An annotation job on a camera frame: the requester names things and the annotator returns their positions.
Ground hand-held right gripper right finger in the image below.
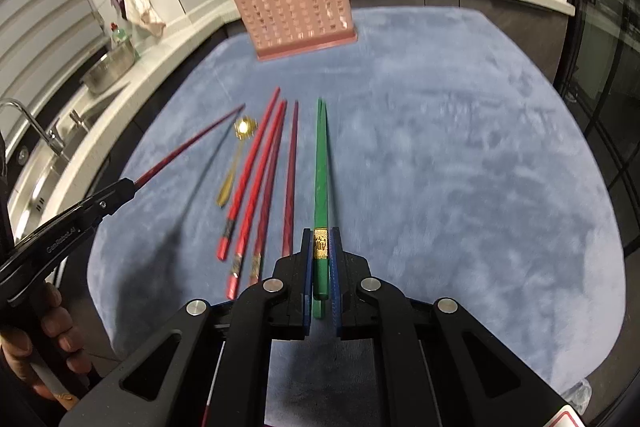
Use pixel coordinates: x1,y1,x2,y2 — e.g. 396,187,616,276
327,228,576,427

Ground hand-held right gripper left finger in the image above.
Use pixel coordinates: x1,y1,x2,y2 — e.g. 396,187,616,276
60,228,313,427

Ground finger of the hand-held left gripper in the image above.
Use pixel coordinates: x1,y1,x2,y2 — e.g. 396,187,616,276
75,178,139,229

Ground dark red chopstick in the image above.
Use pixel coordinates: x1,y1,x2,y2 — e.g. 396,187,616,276
281,100,300,258
134,104,247,186

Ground green chopstick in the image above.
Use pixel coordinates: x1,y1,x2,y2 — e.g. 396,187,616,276
311,97,324,320
320,101,332,300

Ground white stick with orange end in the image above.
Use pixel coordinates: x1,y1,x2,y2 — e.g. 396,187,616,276
27,354,78,405

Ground pink utensil holder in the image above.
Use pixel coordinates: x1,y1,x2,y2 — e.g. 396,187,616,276
231,0,360,62

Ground person's left hand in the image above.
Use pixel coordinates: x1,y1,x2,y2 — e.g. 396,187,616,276
0,283,77,408

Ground steel sink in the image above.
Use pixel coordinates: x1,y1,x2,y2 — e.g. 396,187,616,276
10,142,116,253

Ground chrome faucet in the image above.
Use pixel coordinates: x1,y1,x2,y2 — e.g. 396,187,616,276
0,99,68,160

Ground steel pot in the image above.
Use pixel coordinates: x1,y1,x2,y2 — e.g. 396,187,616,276
80,39,138,95

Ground gold spoon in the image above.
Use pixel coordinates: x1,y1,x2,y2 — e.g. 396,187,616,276
216,117,258,209

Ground green dish soap bottle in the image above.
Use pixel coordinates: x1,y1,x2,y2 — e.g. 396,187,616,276
110,23,136,52

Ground blue plush blanket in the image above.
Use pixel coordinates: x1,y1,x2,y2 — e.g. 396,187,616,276
87,6,628,427

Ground white window blinds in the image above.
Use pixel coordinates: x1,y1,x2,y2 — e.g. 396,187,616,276
0,0,108,118

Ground clear plastic bag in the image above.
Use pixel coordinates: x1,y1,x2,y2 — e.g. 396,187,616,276
562,377,593,415

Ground glass sliding door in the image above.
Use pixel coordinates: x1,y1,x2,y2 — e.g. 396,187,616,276
552,0,640,258

